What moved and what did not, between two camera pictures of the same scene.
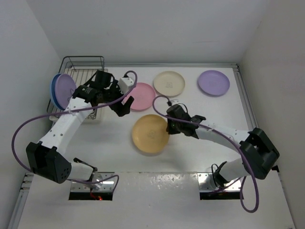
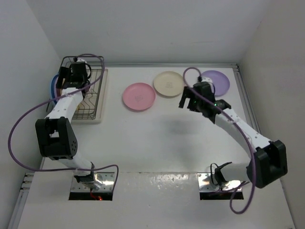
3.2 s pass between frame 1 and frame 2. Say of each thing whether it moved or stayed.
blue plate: stayed
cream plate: stayed
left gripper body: moved
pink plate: stayed
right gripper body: moved
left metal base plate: stayed
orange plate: moved
